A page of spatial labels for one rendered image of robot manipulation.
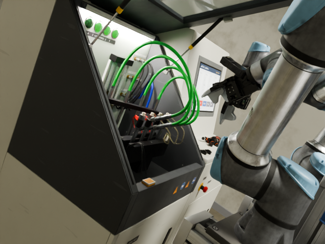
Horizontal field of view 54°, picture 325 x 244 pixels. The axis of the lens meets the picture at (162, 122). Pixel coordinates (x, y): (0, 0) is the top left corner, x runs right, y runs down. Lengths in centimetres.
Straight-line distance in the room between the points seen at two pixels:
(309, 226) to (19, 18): 125
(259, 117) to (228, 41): 311
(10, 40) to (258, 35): 278
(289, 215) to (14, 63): 111
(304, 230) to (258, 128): 46
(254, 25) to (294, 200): 304
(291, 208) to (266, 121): 24
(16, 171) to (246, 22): 299
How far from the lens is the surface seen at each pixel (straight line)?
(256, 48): 135
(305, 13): 60
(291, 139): 344
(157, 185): 119
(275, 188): 83
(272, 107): 70
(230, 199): 369
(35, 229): 137
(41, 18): 132
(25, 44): 136
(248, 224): 89
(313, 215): 108
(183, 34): 175
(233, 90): 115
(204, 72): 195
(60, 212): 125
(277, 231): 87
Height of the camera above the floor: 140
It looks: 12 degrees down
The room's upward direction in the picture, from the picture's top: 23 degrees clockwise
